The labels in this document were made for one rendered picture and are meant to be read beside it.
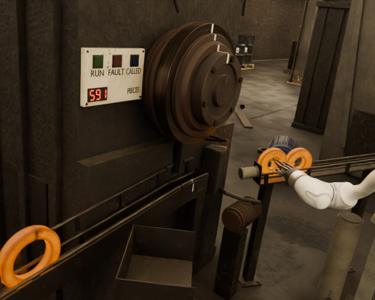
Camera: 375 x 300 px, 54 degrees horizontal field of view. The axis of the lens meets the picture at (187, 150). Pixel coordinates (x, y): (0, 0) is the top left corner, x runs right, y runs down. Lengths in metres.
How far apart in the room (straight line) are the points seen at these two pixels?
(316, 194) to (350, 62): 2.59
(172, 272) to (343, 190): 0.83
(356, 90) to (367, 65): 0.25
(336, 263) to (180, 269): 1.06
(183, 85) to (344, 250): 1.21
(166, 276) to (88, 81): 0.65
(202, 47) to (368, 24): 2.83
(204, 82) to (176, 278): 0.65
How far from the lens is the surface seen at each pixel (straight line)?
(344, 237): 2.02
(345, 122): 4.07
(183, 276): 1.22
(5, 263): 1.11
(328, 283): 2.17
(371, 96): 3.97
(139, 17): 1.35
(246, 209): 1.82
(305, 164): 2.01
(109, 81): 1.26
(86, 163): 1.26
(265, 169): 1.89
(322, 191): 1.60
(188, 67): 1.31
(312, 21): 10.17
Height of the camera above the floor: 1.36
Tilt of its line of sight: 20 degrees down
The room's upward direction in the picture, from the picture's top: 7 degrees clockwise
